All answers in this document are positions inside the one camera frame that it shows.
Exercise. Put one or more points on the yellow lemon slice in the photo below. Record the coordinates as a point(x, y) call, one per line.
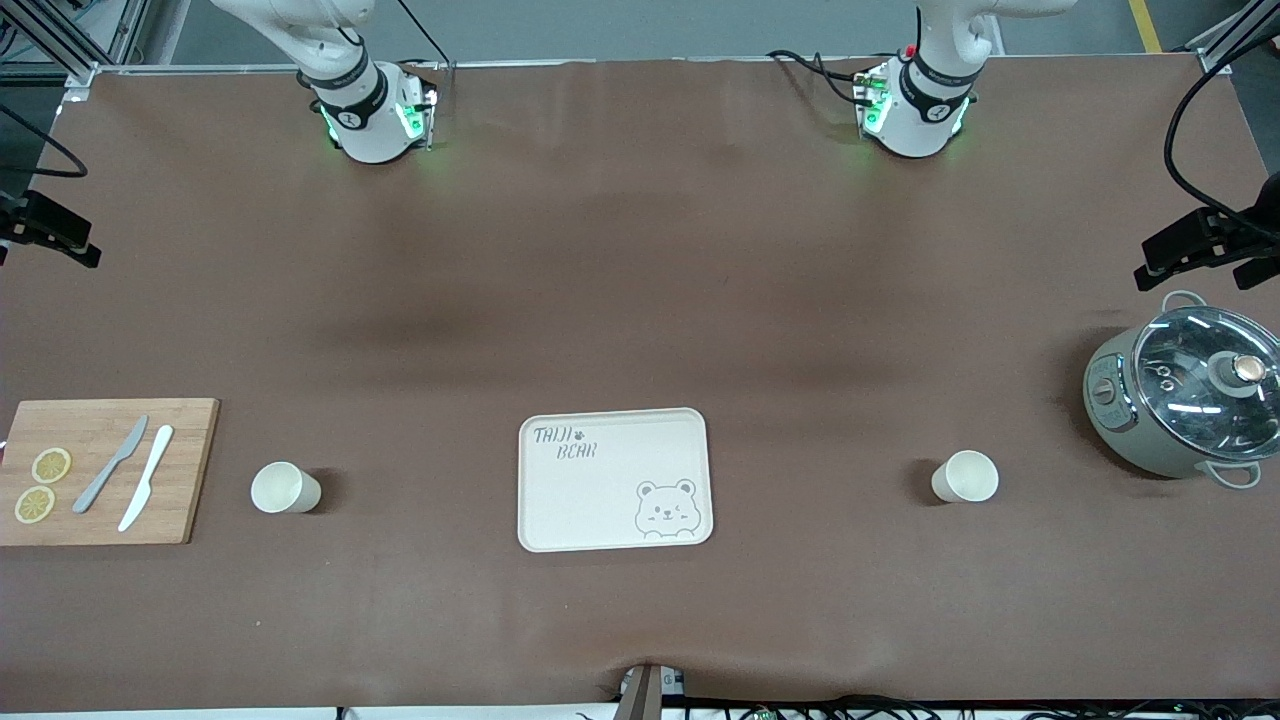
point(35, 505)
point(51, 465)

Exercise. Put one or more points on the aluminium frame profile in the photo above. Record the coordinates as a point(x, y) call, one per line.
point(85, 72)
point(1215, 50)

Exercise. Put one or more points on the grey plastic knife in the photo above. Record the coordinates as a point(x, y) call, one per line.
point(97, 485)

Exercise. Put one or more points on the white bear print tray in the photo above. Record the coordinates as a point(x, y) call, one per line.
point(600, 500)

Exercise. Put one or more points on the white plastic cup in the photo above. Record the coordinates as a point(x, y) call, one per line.
point(280, 488)
point(970, 477)

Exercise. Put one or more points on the brown table cover mat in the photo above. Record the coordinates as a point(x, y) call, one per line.
point(640, 300)

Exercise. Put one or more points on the pale green electric cooking pot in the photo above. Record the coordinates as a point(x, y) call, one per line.
point(1120, 420)

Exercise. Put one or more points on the wooden cutting board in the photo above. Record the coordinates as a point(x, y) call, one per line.
point(180, 480)

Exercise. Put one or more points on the glass pot lid with knob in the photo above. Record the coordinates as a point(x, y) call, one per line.
point(1180, 400)

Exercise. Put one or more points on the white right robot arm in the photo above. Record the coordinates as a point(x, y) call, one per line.
point(365, 110)

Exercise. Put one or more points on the white plastic knife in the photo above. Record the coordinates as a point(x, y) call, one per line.
point(145, 480)

